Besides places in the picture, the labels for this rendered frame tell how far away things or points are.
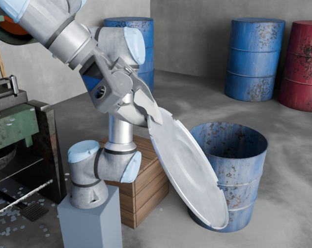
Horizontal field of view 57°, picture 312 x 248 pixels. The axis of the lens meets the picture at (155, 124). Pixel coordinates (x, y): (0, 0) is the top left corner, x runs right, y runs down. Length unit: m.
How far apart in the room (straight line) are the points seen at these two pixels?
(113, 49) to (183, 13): 3.55
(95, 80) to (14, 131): 1.12
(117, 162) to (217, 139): 0.93
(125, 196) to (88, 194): 0.47
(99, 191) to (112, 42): 0.55
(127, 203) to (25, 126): 0.66
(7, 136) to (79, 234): 0.63
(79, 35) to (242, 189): 1.20
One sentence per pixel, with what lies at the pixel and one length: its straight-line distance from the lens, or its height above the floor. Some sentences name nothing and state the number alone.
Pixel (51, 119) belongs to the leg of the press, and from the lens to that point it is 1.64.
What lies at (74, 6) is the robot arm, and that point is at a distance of 0.64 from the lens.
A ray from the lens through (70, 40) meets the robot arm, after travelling 0.54.
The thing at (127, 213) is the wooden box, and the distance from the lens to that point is 1.66.
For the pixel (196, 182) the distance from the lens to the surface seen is 0.60.
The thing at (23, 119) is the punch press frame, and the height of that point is 0.60.
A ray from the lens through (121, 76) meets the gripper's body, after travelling 0.55.
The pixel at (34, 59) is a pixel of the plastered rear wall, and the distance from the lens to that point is 3.30.
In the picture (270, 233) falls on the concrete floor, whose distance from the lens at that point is 1.79.
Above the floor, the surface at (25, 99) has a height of 0.66.
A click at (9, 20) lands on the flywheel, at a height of 1.04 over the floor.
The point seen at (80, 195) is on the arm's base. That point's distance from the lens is 1.14.
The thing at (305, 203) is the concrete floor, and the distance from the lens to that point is 2.07.
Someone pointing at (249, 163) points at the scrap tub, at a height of 0.45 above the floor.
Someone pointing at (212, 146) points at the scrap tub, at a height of 0.32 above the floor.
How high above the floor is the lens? 1.20
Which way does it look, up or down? 25 degrees down
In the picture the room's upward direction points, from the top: straight up
